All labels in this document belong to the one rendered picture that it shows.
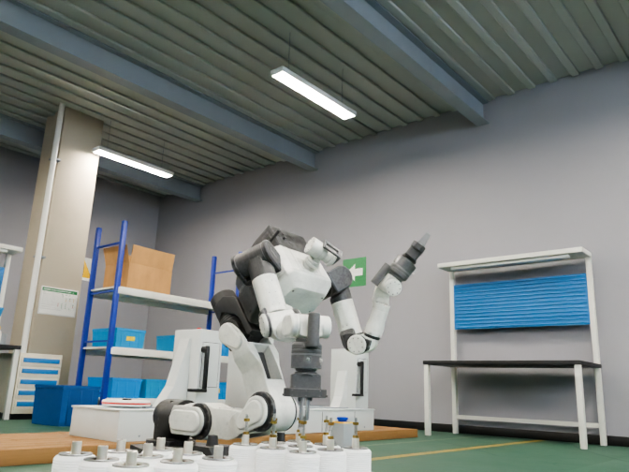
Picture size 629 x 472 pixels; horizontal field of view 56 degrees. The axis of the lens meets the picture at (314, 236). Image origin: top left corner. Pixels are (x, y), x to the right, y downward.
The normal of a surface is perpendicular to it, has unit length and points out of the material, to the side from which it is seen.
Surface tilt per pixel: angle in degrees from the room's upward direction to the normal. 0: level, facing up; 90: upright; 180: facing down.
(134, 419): 90
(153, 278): 90
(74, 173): 90
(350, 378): 90
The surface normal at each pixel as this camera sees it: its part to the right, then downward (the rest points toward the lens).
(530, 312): -0.64, -0.22
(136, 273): 0.80, -0.12
